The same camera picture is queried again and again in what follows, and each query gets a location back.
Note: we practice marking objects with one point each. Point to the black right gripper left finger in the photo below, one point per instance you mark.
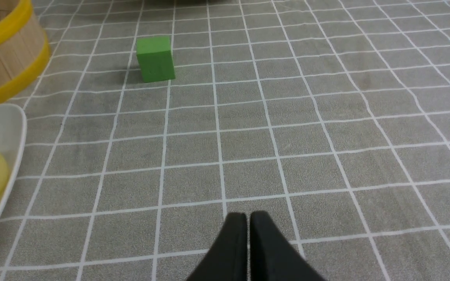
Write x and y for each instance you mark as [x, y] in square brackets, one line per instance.
[227, 258]

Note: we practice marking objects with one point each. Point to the grey checkered tablecloth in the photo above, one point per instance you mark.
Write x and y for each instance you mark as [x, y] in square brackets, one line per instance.
[331, 115]

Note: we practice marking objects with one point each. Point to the green wooden cube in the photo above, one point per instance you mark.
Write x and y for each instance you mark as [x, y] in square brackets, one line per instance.
[155, 58]

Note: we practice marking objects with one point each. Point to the bamboo steamer basket yellow rim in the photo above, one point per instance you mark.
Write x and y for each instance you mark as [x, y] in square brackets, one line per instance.
[24, 47]

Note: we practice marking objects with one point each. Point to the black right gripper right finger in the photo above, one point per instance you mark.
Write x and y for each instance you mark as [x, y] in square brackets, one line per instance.
[272, 257]

